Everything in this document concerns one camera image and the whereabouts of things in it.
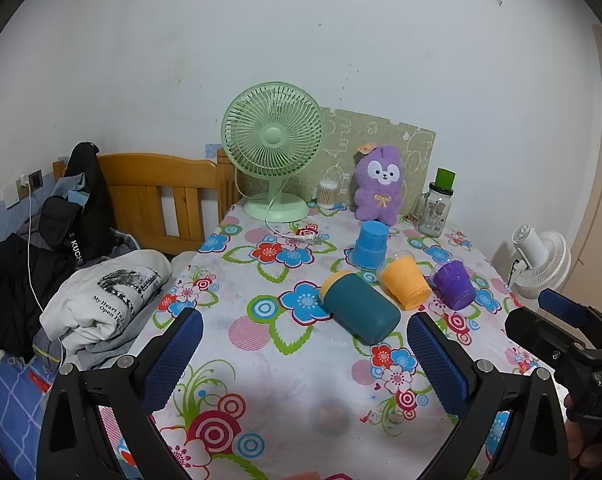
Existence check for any dark clothes pile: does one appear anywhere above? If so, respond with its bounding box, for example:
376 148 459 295
0 232 76 363

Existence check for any wall socket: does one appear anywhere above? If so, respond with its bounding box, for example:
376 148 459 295
20 169 44 198

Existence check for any blue plastic cup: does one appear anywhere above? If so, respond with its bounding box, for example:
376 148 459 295
347 220 389 269

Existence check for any grey folded clothing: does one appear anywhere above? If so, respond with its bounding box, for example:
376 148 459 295
33 300 157 372

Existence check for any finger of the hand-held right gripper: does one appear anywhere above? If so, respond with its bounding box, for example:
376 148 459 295
504 306 602 361
538 288 602 348

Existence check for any green patterned board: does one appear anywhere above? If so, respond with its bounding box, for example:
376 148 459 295
317 106 437 213

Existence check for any white charging cable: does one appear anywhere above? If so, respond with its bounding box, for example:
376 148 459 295
25 180 68 376

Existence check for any black jacket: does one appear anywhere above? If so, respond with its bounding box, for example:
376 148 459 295
63 142 118 263

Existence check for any beige door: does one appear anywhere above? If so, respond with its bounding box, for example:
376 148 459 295
568 25 602 306

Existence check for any teal cup with yellow rim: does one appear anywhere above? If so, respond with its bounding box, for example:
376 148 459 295
318 270 402 346

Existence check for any cotton swab container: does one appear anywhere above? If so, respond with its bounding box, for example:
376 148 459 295
317 179 341 209

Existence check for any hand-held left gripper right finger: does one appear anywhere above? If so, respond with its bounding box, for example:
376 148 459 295
406 312 572 480

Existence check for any purple plastic cup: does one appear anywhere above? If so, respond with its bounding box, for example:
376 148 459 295
431 259 477 311

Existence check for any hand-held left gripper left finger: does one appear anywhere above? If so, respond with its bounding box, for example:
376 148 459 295
36 307 205 480

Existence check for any black pouch with strap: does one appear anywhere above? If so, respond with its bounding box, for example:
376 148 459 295
39 195 89 269

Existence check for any floral tablecloth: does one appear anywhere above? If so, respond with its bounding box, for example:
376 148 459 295
98 200 557 480

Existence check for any person's right hand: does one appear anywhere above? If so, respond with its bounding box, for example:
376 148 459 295
564 396 602 480

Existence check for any green desk fan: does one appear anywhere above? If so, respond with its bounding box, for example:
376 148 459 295
221 84 327 223

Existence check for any blue checked bedsheet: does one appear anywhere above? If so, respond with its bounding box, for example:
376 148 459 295
0 345 59 480

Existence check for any purple plush toy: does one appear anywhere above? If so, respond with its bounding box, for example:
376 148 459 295
353 144 406 225

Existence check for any white fan cable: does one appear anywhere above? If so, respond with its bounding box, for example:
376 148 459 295
233 166 307 241

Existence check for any glass jar with green lid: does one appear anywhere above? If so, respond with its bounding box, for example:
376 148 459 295
411 168 457 237

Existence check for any wooden bed headboard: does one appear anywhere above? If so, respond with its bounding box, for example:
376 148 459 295
53 149 242 256

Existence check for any orange plastic cup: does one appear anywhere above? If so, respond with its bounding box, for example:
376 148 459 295
376 251 432 310

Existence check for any white folded shirt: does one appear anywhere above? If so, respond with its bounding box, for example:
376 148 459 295
40 250 174 356

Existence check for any white round fan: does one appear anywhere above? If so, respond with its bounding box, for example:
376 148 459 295
510 224 572 301

